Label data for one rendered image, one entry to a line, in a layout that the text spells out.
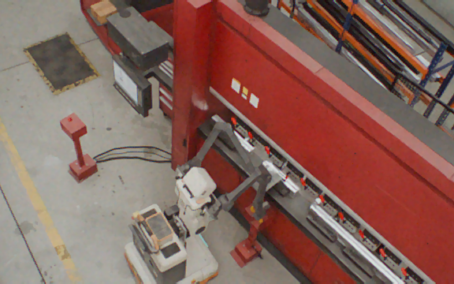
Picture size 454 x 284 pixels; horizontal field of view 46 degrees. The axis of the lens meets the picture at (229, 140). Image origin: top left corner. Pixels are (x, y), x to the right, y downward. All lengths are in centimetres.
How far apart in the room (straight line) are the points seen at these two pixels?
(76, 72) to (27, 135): 103
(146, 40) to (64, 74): 265
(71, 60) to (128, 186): 195
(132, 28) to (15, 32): 327
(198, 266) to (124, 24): 218
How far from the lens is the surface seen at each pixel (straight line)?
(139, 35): 422
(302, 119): 394
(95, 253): 532
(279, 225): 485
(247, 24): 386
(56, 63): 683
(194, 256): 495
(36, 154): 601
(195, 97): 463
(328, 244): 452
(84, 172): 567
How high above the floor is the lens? 477
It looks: 53 degrees down
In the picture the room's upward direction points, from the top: 9 degrees clockwise
